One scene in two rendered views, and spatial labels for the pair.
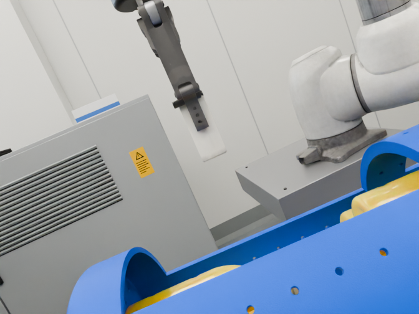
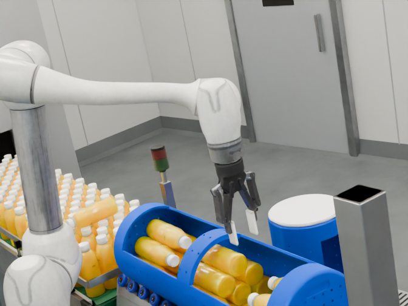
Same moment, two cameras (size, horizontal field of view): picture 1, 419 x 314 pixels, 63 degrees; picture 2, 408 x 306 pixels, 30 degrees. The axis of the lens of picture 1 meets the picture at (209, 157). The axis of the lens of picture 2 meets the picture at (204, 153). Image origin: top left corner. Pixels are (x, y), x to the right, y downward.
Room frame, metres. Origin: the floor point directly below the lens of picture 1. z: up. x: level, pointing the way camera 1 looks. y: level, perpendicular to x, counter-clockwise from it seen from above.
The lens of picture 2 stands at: (1.48, 1.56, 2.16)
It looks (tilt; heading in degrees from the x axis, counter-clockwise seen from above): 18 degrees down; 238
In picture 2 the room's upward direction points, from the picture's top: 11 degrees counter-clockwise
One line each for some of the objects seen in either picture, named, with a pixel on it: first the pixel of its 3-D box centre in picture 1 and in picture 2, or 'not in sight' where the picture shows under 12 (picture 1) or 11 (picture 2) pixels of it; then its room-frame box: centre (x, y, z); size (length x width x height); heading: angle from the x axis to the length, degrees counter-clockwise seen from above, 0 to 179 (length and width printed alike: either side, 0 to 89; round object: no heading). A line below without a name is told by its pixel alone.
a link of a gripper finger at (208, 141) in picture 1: (202, 129); (252, 222); (0.39, -0.01, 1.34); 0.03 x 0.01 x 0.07; 90
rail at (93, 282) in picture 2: not in sight; (135, 263); (0.37, -0.82, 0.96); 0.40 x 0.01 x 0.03; 0
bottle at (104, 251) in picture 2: not in sight; (107, 263); (0.47, -0.86, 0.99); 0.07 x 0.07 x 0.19
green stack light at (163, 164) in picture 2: not in sight; (161, 163); (0.01, -1.12, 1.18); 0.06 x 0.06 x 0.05
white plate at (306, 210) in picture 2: not in sight; (305, 209); (-0.20, -0.49, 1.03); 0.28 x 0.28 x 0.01
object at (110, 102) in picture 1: (96, 109); not in sight; (1.93, 0.46, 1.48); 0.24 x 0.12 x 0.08; 105
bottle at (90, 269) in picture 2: not in sight; (90, 270); (0.54, -0.86, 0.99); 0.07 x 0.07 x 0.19
